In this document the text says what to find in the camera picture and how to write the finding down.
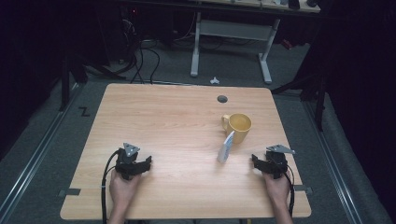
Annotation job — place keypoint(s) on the yellow mug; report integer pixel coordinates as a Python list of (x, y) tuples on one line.
[(239, 126)]

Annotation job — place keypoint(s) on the red object under desk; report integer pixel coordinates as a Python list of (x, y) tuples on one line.
[(286, 44)]

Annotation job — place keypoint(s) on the person's right hand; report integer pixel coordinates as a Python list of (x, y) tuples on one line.
[(276, 188)]

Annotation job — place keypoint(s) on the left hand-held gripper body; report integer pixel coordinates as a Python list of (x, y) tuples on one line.
[(126, 161)]

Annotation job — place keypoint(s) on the black metal stand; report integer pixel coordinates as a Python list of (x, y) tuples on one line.
[(65, 84), (319, 99)]

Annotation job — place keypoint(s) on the metal floor rail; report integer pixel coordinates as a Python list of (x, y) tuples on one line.
[(34, 158), (334, 168)]

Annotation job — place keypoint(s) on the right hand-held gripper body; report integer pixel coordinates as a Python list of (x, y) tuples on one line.
[(275, 163)]

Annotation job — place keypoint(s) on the grey tape strip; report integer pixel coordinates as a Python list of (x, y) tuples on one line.
[(71, 192), (303, 188)]

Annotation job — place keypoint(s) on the small white floor object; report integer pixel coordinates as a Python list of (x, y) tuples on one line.
[(214, 81)]

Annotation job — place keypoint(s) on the white and blue tube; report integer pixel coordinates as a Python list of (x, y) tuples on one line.
[(226, 147)]

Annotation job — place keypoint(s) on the person's left hand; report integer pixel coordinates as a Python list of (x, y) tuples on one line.
[(122, 188)]

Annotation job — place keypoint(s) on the white metal frame desk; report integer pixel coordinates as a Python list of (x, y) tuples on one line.
[(232, 29)]

